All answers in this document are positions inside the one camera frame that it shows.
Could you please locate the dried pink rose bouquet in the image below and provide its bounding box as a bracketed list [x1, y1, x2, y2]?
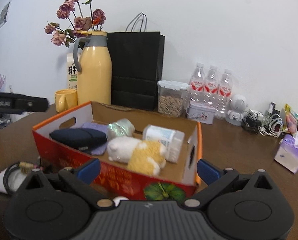
[44, 0, 107, 47]

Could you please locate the small brass object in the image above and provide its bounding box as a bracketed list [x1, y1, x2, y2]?
[20, 162, 37, 174]

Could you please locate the purple wall decal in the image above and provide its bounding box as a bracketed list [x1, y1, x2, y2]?
[0, 64, 7, 92]

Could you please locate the white cable bundle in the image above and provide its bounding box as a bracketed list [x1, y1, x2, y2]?
[259, 114, 283, 137]

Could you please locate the red label water bottle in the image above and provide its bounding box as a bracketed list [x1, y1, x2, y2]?
[189, 63, 206, 105]
[204, 65, 221, 105]
[215, 69, 233, 120]

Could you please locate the black cable bundle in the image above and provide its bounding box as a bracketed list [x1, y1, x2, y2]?
[241, 110, 263, 134]

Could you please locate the translucent cotton swab container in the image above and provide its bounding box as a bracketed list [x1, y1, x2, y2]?
[142, 124, 185, 164]

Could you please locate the clear seed container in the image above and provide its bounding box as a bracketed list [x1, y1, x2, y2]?
[157, 80, 189, 117]

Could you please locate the yellow thermos jug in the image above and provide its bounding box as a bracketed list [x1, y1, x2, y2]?
[73, 31, 112, 105]

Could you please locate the black braided cable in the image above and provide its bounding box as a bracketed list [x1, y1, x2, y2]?
[2, 162, 27, 195]

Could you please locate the white tin box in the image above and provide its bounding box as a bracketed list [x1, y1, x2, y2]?
[187, 102, 216, 125]

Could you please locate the white and yellow plush toy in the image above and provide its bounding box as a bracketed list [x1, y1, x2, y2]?
[106, 136, 167, 176]

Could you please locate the purple tissue pack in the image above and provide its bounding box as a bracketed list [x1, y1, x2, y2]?
[274, 133, 298, 174]

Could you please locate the white milk carton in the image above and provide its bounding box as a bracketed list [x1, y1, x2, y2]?
[65, 52, 82, 90]

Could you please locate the wall poster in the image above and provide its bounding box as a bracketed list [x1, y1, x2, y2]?
[0, 0, 12, 29]

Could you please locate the purple burlap pouch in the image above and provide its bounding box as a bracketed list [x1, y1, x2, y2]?
[81, 122, 109, 155]

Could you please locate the white robot toy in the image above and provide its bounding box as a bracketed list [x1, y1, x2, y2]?
[225, 94, 249, 127]

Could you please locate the yellow snack packet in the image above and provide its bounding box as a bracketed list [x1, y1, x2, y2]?
[284, 104, 298, 140]

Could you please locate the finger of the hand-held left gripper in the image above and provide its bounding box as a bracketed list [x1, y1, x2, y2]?
[14, 94, 49, 113]

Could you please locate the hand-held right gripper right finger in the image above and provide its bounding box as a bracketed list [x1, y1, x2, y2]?
[183, 158, 276, 208]

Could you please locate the yellow mug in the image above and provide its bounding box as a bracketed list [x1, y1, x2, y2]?
[54, 89, 78, 113]

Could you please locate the red cardboard box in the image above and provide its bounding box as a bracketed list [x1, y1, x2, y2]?
[32, 101, 203, 200]

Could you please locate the black charger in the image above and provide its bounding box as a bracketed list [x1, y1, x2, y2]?
[266, 102, 281, 120]

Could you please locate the navy zip case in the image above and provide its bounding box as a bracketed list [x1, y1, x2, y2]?
[49, 128, 107, 153]

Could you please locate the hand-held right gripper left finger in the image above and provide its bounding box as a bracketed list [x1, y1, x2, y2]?
[24, 158, 114, 208]

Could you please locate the black paper bag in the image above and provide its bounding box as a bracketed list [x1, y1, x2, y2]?
[106, 12, 166, 112]

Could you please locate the iridescent plastic bag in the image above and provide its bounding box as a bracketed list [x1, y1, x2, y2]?
[106, 119, 135, 140]

